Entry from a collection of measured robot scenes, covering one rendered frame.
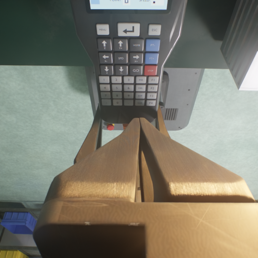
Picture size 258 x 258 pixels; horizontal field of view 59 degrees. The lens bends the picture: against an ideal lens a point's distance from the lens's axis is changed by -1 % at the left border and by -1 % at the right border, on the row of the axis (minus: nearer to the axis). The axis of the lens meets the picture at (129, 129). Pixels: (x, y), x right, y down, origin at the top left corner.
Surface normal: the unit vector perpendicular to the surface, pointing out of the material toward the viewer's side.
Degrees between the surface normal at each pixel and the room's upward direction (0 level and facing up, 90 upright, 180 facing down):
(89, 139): 81
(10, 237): 90
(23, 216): 90
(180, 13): 0
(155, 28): 0
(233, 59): 90
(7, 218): 90
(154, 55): 0
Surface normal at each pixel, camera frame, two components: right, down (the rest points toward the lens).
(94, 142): 0.00, -0.51
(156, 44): -0.01, 0.77
